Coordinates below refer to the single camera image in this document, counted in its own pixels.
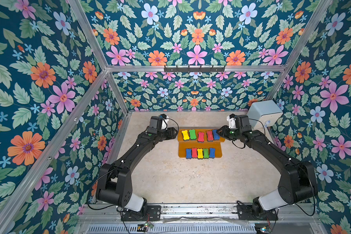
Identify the blue eraser shelf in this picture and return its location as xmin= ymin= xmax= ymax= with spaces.
xmin=212 ymin=129 xmax=220 ymax=141

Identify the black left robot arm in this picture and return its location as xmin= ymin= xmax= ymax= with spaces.
xmin=95 ymin=127 xmax=178 ymax=212

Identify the black hook rail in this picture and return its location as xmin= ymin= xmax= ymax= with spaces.
xmin=163 ymin=65 xmax=226 ymax=73

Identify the blue eraser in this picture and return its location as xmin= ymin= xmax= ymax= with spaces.
xmin=186 ymin=149 xmax=192 ymax=159
xmin=209 ymin=148 xmax=216 ymax=159

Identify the blue eraser lower right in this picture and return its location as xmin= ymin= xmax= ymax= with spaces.
xmin=209 ymin=148 xmax=216 ymax=159

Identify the red eraser lower shelf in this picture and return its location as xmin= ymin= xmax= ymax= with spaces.
xmin=192 ymin=148 xmax=198 ymax=159

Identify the right small circuit board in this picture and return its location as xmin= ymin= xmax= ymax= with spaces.
xmin=255 ymin=226 xmax=272 ymax=234

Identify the green eraser shelf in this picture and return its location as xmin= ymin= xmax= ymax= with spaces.
xmin=203 ymin=148 xmax=210 ymax=159
xmin=189 ymin=129 xmax=197 ymax=140

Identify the blue eraser lower left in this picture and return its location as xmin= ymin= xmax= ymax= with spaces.
xmin=186 ymin=149 xmax=192 ymax=159

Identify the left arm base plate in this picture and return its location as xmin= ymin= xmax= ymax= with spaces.
xmin=121 ymin=205 xmax=161 ymax=222

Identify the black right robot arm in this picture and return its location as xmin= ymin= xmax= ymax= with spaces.
xmin=217 ymin=126 xmax=318 ymax=215

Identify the red eraser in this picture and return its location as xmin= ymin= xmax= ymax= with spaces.
xmin=198 ymin=132 xmax=205 ymax=143
xmin=206 ymin=130 xmax=214 ymax=142

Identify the yellow eraser shelf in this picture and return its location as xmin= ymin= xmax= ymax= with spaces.
xmin=197 ymin=149 xmax=204 ymax=159
xmin=181 ymin=130 xmax=190 ymax=141

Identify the small green circuit board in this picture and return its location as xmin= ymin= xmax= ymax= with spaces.
xmin=136 ymin=223 xmax=154 ymax=233

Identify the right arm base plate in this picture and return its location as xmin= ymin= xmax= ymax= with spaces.
xmin=237 ymin=201 xmax=278 ymax=221

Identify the pale blue wall box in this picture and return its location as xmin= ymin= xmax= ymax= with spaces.
xmin=247 ymin=100 xmax=283 ymax=130

